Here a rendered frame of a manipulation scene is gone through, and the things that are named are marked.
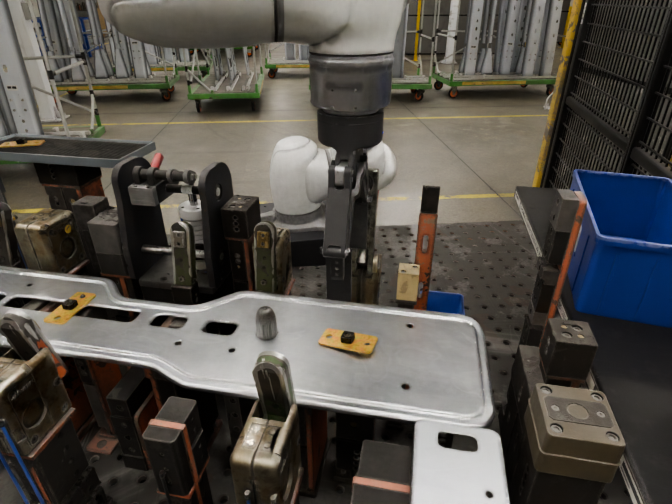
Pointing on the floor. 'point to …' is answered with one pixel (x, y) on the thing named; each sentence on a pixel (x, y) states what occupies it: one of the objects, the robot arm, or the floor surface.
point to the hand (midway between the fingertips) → (348, 263)
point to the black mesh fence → (632, 147)
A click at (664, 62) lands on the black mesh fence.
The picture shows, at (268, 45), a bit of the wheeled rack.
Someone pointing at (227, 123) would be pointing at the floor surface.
